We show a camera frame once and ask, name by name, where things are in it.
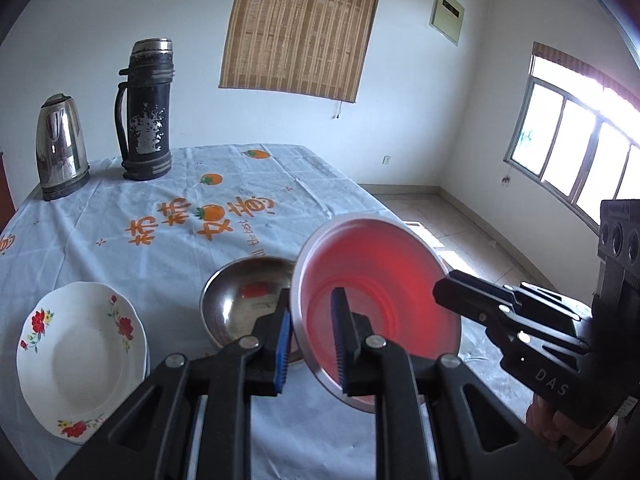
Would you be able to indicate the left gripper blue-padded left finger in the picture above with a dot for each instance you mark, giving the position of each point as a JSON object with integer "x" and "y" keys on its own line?
{"x": 190, "y": 419}

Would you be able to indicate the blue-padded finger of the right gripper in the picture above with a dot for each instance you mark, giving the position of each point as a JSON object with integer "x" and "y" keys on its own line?
{"x": 527, "y": 293}
{"x": 497, "y": 309}

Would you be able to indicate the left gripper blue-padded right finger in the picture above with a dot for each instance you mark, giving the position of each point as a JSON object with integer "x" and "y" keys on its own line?
{"x": 434, "y": 419}

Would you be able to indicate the red plastic bowl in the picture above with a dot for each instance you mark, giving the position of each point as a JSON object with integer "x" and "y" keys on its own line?
{"x": 388, "y": 274}

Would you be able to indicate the white plate red flowers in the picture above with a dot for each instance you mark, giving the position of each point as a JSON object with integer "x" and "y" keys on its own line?
{"x": 82, "y": 351}

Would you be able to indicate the stainless steel bowl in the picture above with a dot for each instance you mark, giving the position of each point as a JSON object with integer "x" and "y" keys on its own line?
{"x": 239, "y": 293}

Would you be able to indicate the person's right hand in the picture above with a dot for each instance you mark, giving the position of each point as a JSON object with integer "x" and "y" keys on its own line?
{"x": 550, "y": 426}

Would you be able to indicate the large glass window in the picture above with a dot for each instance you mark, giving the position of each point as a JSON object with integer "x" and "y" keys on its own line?
{"x": 577, "y": 133}

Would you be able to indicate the brown wooden sideboard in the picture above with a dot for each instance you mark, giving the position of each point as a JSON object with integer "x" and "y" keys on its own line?
{"x": 7, "y": 207}

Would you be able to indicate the stainless steel electric kettle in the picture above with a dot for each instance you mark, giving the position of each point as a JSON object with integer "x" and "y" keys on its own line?
{"x": 61, "y": 155}

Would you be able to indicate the black thermos flask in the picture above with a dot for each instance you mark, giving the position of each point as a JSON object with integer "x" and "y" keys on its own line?
{"x": 141, "y": 110}

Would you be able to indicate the bamboo window blind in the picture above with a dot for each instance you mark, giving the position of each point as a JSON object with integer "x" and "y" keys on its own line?
{"x": 310, "y": 47}

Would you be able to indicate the green wall panel box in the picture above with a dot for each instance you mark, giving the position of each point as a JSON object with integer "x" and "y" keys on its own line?
{"x": 447, "y": 17}

